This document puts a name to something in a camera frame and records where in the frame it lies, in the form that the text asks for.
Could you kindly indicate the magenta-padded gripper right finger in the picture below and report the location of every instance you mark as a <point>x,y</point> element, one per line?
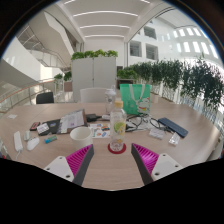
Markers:
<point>148,160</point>

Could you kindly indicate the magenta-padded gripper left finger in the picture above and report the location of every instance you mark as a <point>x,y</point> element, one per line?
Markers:
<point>78,160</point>

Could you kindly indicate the clear lime-label drink bottle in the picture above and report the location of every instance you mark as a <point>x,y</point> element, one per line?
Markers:
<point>117,133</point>

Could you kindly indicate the white paper cup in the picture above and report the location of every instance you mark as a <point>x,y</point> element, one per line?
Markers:
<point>81,138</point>

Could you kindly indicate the clear plastic packet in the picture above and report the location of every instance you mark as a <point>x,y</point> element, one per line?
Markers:
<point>156,133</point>
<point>174,139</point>

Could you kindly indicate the flat round red coaster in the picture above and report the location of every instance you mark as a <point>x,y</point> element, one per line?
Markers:
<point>110,150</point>

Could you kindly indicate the small green item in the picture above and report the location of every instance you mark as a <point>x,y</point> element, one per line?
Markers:
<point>50,139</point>

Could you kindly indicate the colourful sticker sheet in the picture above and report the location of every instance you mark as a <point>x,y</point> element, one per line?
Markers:
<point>100,130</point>

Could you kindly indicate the printed brochure booklet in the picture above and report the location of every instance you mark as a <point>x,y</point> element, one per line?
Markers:
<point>71,120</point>

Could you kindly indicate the black notebook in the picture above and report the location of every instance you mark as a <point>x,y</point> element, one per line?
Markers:
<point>52,126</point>

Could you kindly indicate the black charger block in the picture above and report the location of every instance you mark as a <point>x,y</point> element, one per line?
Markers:
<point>91,117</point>

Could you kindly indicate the white blister packet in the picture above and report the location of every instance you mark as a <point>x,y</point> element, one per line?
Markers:
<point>42,128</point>

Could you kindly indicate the white computer mouse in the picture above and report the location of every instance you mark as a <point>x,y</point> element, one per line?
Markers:
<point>32,143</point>

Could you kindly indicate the small black red box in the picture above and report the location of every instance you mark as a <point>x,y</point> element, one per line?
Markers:
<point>34,126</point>

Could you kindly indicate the small grey-white computer mouse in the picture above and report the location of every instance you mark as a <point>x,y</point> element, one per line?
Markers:
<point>26,135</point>

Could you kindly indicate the green tote bag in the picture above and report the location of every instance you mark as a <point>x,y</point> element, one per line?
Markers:
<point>133,100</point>

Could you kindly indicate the white chair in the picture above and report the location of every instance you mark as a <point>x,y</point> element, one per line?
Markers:
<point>91,95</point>

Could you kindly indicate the clear plastic bottle white cap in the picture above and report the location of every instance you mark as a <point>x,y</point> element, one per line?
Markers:
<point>110,100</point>

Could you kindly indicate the black chair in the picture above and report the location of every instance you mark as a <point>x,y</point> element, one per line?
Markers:
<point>45,98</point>

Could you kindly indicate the white paper sheet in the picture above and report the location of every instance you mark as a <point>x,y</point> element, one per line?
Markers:
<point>12,116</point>

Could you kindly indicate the small potted green plants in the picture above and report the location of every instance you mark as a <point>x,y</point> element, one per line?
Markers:
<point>67,76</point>

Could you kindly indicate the white cabinet with greenery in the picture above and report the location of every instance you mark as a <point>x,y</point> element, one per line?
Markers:
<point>93,76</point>

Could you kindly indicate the glass balustrade wooden handrail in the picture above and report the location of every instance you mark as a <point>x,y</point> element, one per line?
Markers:
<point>20,96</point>

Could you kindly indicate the green hedge plants row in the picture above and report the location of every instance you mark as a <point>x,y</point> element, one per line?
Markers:
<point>173,75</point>

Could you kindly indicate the ceiling light strips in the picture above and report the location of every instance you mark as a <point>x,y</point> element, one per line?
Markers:
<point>105,25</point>

